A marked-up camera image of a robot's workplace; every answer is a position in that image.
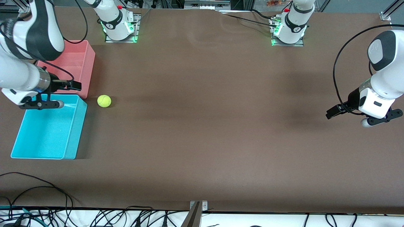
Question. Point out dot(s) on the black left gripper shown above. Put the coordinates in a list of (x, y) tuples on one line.
[(352, 100)]

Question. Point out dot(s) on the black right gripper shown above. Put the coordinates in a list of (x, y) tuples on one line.
[(56, 84)]

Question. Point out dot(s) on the yellow tennis ball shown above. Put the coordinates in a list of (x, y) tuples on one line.
[(104, 101)]

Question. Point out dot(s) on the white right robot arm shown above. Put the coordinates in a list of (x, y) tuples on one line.
[(19, 75)]

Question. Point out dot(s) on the pink plastic bin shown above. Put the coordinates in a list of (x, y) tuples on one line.
[(79, 60)]

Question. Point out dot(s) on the blue plastic bin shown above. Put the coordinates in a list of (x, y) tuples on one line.
[(47, 132)]

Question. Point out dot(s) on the orange items in clear box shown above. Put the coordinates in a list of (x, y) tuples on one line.
[(274, 3)]

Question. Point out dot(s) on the grey equipment box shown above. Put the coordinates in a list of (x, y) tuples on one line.
[(205, 4)]

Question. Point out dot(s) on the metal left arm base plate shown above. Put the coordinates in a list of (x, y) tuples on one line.
[(288, 44)]

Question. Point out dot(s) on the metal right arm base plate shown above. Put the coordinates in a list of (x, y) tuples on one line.
[(136, 28)]

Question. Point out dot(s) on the aluminium frame corner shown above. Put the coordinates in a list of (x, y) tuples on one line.
[(386, 15)]

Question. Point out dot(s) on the metal bracket plate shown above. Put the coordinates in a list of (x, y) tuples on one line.
[(204, 205)]

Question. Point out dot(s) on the dark camera pole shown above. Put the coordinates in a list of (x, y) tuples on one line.
[(193, 217)]

